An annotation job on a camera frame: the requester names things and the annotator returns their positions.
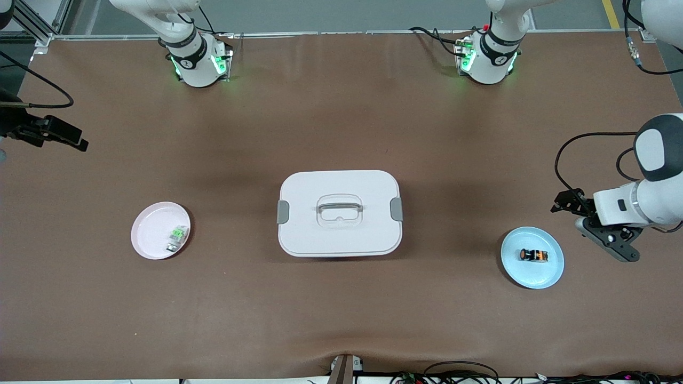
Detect metal table edge bracket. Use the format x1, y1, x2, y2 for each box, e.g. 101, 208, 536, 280
328, 354, 364, 384

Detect aluminium table edge rail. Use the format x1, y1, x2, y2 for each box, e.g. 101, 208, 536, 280
51, 29, 641, 41

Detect brown table mat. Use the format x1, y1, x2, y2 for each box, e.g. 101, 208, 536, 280
0, 31, 683, 380

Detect black left base cables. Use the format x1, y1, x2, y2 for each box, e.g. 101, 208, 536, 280
409, 26, 471, 57

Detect pink round plate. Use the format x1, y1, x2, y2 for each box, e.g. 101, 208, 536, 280
131, 201, 192, 260

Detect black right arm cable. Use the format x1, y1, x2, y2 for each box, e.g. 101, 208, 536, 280
0, 50, 75, 109

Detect white lidded storage box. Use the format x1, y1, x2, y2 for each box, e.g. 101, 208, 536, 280
276, 170, 404, 258

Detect green push-button switch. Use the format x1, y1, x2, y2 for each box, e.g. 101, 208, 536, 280
165, 226, 188, 252

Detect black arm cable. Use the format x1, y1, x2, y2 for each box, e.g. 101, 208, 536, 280
0, 50, 75, 109
554, 0, 683, 199

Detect black base cables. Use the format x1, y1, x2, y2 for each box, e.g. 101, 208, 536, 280
409, 26, 471, 57
179, 4, 235, 39

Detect light blue round plate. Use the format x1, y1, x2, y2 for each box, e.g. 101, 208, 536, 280
501, 226, 565, 290

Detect black right base cables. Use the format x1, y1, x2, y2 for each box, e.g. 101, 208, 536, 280
179, 4, 235, 39

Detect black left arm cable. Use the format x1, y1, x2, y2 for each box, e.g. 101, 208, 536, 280
554, 0, 683, 199

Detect black looped cable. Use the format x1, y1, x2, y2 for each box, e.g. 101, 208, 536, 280
423, 361, 500, 384

